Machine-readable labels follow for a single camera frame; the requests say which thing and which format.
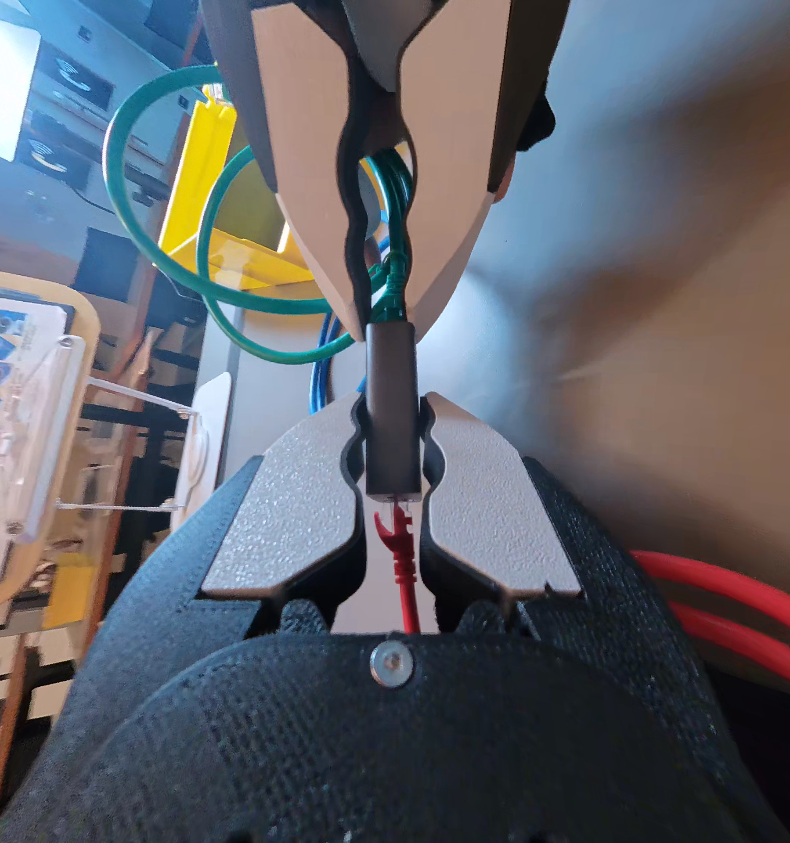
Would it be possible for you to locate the thin metal rod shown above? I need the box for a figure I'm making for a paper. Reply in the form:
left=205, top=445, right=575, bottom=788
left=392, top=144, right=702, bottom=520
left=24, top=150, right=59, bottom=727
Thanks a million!
left=87, top=377, right=195, bottom=417
left=55, top=499, right=185, bottom=513

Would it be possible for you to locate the black square box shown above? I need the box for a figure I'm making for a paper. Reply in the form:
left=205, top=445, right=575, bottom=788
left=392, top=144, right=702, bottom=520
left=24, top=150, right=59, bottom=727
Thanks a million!
left=75, top=227, right=140, bottom=303

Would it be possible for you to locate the thin black power cable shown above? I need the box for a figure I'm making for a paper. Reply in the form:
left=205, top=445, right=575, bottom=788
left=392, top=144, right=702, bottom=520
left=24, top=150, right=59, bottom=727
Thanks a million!
left=65, top=179, right=119, bottom=217

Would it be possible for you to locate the dark cloth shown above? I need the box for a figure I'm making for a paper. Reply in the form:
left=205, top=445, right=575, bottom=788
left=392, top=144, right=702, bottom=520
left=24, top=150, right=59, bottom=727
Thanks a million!
left=698, top=659, right=790, bottom=843

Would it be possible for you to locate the black ethernet port adapter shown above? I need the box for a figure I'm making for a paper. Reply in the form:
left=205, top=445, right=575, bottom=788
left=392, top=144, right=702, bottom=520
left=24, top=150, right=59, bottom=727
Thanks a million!
left=364, top=321, right=425, bottom=507

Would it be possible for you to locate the yellow plastic bin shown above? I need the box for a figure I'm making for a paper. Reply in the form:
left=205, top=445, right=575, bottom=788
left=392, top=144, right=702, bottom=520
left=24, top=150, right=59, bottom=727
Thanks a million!
left=156, top=84, right=317, bottom=292

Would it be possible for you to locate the black phone icon sign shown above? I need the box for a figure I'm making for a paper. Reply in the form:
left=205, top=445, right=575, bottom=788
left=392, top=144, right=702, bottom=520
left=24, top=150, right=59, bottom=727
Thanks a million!
left=39, top=43, right=115, bottom=112
left=16, top=112, right=94, bottom=191

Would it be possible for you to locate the clear acrylic plate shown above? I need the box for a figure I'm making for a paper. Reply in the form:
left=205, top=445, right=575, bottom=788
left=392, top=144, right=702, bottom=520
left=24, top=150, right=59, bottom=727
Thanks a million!
left=6, top=335, right=87, bottom=542

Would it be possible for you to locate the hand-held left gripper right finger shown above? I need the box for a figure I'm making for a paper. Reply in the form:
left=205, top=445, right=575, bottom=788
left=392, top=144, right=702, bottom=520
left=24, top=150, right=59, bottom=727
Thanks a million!
left=420, top=392, right=583, bottom=600

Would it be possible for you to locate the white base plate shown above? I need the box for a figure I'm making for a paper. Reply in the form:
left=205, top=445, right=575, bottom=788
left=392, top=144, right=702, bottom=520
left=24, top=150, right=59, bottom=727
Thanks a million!
left=170, top=372, right=234, bottom=536

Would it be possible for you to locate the blue ethernet cable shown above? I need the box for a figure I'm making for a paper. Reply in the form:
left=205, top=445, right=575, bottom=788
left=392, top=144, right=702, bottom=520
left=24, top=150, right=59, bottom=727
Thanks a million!
left=310, top=198, right=396, bottom=417

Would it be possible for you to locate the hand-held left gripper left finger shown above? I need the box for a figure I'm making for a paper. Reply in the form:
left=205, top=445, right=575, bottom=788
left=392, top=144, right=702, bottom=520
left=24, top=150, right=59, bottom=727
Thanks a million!
left=200, top=390, right=369, bottom=600

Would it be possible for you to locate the red ethernet cable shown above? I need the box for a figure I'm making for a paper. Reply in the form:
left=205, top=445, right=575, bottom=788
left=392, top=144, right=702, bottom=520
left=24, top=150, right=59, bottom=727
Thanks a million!
left=374, top=504, right=790, bottom=695

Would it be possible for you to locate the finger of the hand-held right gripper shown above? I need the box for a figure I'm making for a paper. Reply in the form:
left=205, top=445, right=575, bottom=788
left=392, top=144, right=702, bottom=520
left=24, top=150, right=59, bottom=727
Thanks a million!
left=250, top=0, right=376, bottom=343
left=395, top=0, right=513, bottom=345

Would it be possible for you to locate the small yellow box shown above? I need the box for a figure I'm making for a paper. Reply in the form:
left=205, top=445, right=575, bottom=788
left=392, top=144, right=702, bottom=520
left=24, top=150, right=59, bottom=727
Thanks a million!
left=42, top=550, right=96, bottom=630

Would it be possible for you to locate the white glowing panel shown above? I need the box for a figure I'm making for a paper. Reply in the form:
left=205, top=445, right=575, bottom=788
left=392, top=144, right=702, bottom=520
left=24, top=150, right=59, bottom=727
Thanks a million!
left=0, top=13, right=41, bottom=162

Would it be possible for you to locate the green ethernet cable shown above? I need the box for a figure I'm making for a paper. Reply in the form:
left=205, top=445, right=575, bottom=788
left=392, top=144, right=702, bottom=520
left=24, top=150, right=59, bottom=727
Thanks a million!
left=104, top=65, right=414, bottom=366

